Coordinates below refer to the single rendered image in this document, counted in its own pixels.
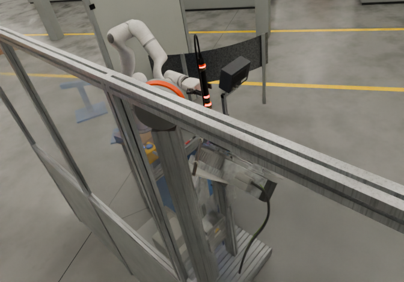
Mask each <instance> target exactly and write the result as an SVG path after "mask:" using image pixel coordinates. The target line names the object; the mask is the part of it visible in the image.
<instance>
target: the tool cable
mask: <svg viewBox="0 0 404 282"><path fill-rule="evenodd" d="M196 40H197V46H198V53H199V54H200V45H199V42H198V37H197V35H196V34H194V49H195V57H196V61H197V69H198V75H199V80H200V87H201V94H202V98H203V106H205V102H204V94H203V87H202V83H201V75H200V68H199V63H198V56H197V47H196Z"/></svg>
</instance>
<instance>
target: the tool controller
mask: <svg viewBox="0 0 404 282"><path fill-rule="evenodd" d="M250 65H251V62H250V61H249V60H247V59H246V58H244V57H242V56H240V57H239V58H237V59H235V60H234V61H232V62H231V63H230V64H228V65H226V66H225V67H223V68H222V69H221V74H220V80H219V88H220V89H222V90H224V91H225V92H227V93H230V92H232V91H233V90H235V89H236V88H238V87H239V85H241V84H242V83H244V82H245V81H246V80H247V79H248V74H249V68H250Z"/></svg>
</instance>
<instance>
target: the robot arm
mask: <svg viewBox="0 0 404 282"><path fill-rule="evenodd" d="M132 37H136V38H137V39H138V41H139V42H140V43H141V45H142V46H143V48H144V49H145V50H146V51H147V53H148V54H149V55H150V57H151V58H152V60H153V61H154V66H153V77H154V79H166V80H168V81H171V82H173V83H175V84H176V85H177V86H178V87H179V88H181V89H183V90H184V91H186V94H197V95H199V96H202V94H201V91H200V90H201V87H200V80H199V79H197V78H190V77H189V76H186V75H183V74H181V73H177V72H174V71H172V70H167V71H166V72H165V73H164V76H162V72H161V68H162V65H163V64H164V63H165V62H166V60H167V58H168V57H167V55H166V53H165V51H164V50H163V49H162V47H161V46H160V44H159V43H158V41H157V40H156V39H155V37H154V35H153V34H152V33H151V31H150V30H149V29H148V27H147V26H146V25H145V23H143V22H142V21H140V20H133V19H131V20H128V21H127V22H124V23H122V24H120V25H117V26H115V27H113V28H112V29H110V30H109V31H108V33H107V40H108V43H109V44H110V45H111V46H112V47H114V48H115V49H116V50H117V52H118V54H119V57H120V63H121V70H120V73H121V74H123V75H126V76H129V77H131V78H134V79H136V80H139V81H141V82H144V83H145V82H147V78H146V76H145V75H144V74H142V73H140V72H138V73H134V70H135V54H134V51H133V50H132V49H131V48H130V47H128V46H126V45H125V42H126V40H128V39H130V38H132ZM133 73H134V74H133Z"/></svg>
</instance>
